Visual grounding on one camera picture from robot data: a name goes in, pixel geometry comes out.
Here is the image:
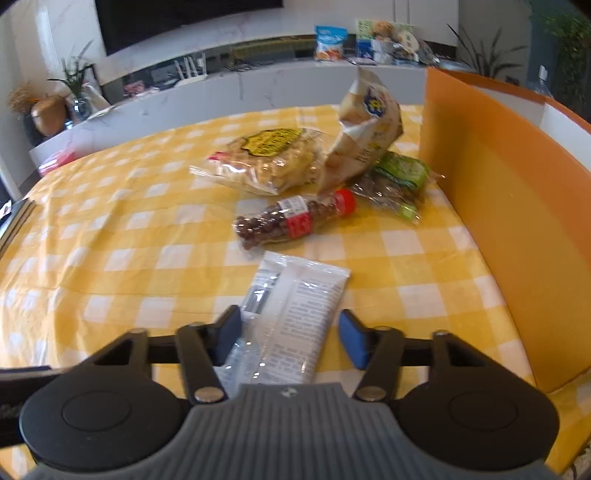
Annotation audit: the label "trailing green houseplant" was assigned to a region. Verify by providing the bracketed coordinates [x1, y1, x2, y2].
[526, 0, 591, 116]

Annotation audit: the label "orange cardboard box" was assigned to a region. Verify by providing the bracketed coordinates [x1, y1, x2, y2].
[418, 67, 591, 393]

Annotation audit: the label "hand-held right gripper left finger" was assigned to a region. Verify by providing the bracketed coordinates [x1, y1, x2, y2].
[92, 305, 242, 404]

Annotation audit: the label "white marble TV console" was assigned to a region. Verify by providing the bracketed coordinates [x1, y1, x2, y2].
[28, 60, 430, 162]

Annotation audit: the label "green label nut packet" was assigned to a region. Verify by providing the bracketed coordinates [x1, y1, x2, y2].
[348, 151, 435, 226]

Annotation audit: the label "blue water jug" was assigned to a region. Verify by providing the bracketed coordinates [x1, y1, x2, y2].
[531, 65, 555, 97]

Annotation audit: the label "pale fabric pouch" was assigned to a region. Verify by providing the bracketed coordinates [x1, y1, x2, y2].
[376, 39, 407, 63]

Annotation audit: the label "white snack packet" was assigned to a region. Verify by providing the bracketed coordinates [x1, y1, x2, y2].
[215, 251, 352, 393]

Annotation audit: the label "chocolate ball bottle red cap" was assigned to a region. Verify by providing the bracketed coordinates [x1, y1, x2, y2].
[233, 188, 358, 250]

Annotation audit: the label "white router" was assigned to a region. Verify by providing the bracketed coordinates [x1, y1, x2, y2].
[173, 54, 208, 86]

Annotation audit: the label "puffed rice bag blue checks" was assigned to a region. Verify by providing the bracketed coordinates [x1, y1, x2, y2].
[318, 67, 403, 195]

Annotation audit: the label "yellow checked tablecloth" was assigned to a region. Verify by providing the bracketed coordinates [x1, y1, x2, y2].
[0, 104, 591, 480]

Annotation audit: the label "round hand fan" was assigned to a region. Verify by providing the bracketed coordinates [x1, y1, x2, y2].
[399, 25, 421, 51]

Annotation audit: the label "black notebook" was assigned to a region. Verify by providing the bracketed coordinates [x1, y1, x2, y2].
[0, 198, 37, 259]

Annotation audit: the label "teddy bear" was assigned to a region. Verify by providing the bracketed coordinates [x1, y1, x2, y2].
[373, 19, 398, 42]

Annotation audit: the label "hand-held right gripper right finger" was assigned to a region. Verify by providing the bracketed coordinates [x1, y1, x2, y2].
[339, 310, 502, 402]

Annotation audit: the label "black television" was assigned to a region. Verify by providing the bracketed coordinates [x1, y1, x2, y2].
[95, 0, 284, 57]

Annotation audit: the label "round cracker packet yellow label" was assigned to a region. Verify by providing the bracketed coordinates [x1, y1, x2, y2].
[189, 128, 326, 197]

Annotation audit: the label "dried yellow flowers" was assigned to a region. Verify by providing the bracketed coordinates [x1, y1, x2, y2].
[7, 82, 38, 114]

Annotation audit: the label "brown round vase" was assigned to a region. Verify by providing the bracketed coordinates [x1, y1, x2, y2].
[30, 95, 68, 137]

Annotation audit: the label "glass vase with green plant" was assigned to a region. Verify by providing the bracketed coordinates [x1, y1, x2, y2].
[46, 41, 95, 121]

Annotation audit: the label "blue snack bag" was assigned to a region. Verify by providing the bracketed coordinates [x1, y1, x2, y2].
[315, 25, 348, 62]

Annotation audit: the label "potted long-leaf plant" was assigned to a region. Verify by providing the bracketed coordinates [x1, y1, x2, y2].
[445, 23, 527, 79]

